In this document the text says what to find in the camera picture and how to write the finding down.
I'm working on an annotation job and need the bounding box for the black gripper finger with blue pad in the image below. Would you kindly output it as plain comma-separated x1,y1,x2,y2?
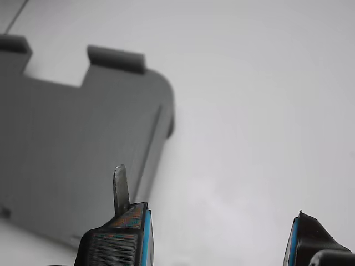
282,209,353,266

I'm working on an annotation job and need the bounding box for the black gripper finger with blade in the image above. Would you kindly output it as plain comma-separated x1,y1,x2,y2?
74,163,153,266

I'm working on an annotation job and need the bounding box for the grey holder plate with rails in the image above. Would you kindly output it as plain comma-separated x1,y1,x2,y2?
0,34,175,253

